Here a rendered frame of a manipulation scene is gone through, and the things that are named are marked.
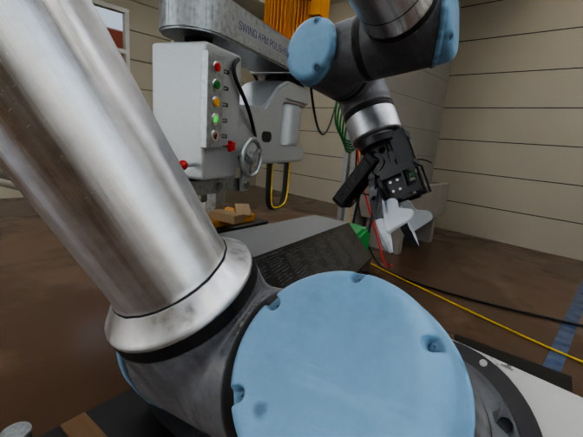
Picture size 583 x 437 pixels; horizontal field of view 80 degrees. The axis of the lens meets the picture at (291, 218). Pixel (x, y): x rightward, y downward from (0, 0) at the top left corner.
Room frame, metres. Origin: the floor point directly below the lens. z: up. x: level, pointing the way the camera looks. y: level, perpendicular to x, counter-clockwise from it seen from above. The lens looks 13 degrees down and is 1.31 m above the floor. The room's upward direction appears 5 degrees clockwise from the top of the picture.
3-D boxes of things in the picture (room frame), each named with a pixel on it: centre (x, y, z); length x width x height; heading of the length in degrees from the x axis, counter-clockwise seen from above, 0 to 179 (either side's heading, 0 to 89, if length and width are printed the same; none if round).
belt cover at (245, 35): (1.57, 0.21, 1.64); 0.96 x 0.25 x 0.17; 156
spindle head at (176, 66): (1.33, 0.32, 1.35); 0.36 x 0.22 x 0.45; 156
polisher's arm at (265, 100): (1.61, 0.18, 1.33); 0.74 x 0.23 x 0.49; 156
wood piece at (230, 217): (2.11, 0.40, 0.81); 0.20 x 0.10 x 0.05; 61
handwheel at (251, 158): (1.32, 0.20, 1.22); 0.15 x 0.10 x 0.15; 156
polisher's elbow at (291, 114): (1.86, 0.09, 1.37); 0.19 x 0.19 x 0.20
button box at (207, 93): (1.14, 0.28, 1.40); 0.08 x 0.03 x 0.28; 156
